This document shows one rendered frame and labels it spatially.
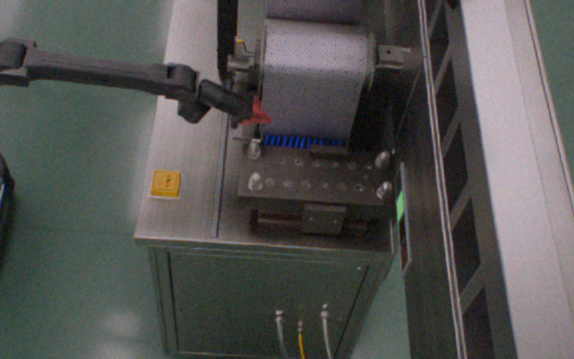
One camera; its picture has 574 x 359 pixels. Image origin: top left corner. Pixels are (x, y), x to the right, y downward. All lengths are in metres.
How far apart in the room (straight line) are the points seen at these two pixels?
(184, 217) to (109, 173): 1.24
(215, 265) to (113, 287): 0.91
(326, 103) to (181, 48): 0.63
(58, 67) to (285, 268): 0.77
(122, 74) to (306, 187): 0.52
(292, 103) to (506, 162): 0.77
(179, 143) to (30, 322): 1.06
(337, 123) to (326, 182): 0.16
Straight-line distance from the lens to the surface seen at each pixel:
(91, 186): 3.04
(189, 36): 2.28
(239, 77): 1.84
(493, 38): 1.29
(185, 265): 1.96
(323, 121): 1.82
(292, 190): 1.77
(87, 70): 1.72
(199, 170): 1.95
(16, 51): 1.76
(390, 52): 1.74
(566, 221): 1.38
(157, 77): 1.71
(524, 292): 1.01
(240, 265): 1.94
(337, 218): 1.79
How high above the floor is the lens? 2.49
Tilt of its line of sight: 55 degrees down
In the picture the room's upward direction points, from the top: 8 degrees clockwise
